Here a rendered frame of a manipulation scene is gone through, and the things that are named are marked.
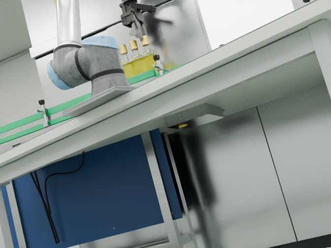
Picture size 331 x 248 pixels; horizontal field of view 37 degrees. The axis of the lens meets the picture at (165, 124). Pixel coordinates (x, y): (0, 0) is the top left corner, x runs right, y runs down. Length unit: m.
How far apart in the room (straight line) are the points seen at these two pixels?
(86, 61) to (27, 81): 4.91
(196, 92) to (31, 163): 0.79
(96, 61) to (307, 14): 0.74
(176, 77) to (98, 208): 1.01
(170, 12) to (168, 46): 0.16
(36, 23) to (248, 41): 1.77
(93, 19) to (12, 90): 4.14
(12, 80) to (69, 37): 4.94
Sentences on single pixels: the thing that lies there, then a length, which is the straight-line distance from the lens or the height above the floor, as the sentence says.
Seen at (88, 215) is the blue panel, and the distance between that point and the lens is 2.26.
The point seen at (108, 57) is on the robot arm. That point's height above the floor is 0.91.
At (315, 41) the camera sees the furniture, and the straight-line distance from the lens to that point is 1.23.
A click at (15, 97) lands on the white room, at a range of 6.66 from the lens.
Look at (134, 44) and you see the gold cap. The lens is 2.32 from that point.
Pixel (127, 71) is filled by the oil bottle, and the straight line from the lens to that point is 2.30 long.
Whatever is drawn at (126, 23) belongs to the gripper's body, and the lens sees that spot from 2.35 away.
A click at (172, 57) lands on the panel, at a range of 2.39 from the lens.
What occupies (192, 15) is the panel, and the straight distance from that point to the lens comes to 2.39.
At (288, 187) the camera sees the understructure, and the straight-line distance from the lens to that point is 2.25.
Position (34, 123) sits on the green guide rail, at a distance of 2.41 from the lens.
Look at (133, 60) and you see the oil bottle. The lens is 2.30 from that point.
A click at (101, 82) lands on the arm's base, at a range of 1.63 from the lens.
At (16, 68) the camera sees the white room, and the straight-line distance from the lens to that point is 6.70.
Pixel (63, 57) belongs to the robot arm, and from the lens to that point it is 1.74.
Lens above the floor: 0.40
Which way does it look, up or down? 9 degrees up
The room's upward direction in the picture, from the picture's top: 15 degrees counter-clockwise
